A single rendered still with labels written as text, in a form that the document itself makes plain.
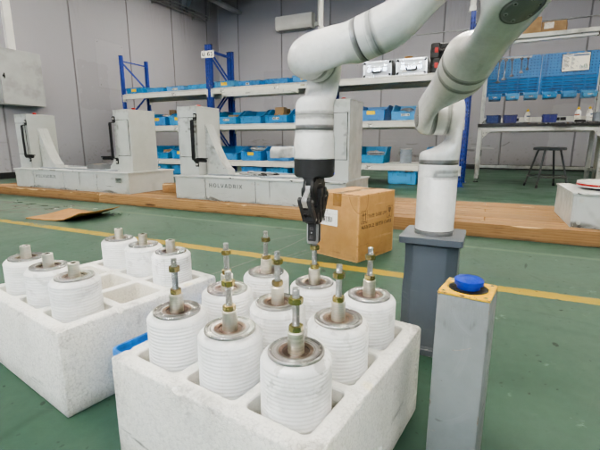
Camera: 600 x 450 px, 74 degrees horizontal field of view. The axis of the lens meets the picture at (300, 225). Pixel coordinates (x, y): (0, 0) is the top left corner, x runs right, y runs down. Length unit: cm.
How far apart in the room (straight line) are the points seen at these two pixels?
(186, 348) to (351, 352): 26
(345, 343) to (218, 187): 258
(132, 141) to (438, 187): 312
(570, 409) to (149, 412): 80
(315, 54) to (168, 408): 59
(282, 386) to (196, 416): 15
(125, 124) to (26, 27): 416
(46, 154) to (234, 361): 440
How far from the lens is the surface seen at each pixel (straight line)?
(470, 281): 61
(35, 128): 493
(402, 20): 67
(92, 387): 95
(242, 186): 297
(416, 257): 100
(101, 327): 91
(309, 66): 70
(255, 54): 1049
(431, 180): 98
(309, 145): 70
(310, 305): 76
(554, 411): 100
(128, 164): 381
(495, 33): 69
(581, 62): 657
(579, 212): 254
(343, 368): 62
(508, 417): 94
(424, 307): 104
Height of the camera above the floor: 52
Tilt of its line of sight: 12 degrees down
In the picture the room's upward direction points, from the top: straight up
